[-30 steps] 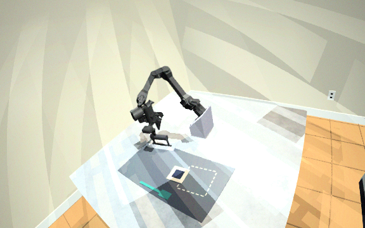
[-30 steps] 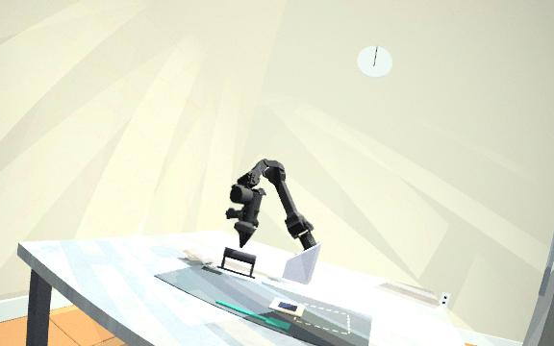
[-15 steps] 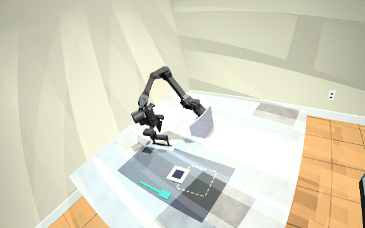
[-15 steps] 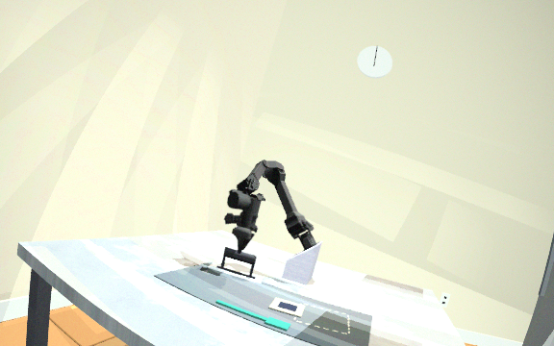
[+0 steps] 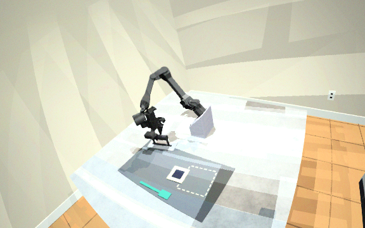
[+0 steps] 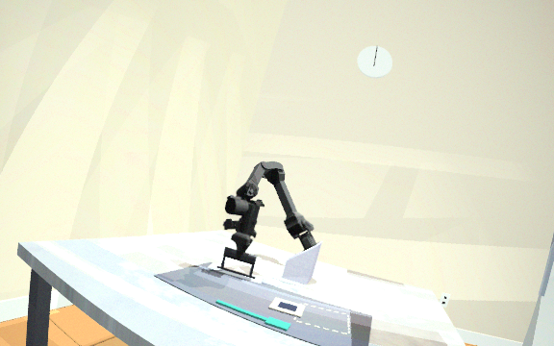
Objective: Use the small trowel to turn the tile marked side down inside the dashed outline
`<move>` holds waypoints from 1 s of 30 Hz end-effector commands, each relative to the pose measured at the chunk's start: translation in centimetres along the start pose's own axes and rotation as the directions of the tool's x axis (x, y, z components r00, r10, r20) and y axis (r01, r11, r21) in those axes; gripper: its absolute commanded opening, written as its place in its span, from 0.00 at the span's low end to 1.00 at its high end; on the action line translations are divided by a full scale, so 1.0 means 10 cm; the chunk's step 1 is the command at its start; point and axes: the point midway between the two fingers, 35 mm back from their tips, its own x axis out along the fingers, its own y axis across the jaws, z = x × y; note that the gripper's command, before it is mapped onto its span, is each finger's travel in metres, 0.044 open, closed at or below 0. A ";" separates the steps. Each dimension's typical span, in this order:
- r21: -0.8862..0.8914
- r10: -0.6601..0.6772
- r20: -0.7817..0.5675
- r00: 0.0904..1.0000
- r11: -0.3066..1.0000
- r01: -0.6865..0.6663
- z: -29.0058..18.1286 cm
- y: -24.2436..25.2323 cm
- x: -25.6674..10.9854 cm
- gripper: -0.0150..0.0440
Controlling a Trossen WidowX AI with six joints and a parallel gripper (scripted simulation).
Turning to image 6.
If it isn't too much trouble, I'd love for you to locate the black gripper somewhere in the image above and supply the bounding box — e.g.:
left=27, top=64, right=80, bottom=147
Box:
left=230, top=215, right=257, bottom=259

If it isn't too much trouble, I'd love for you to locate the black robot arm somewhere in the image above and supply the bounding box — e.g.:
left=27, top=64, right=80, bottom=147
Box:
left=222, top=161, right=318, bottom=251

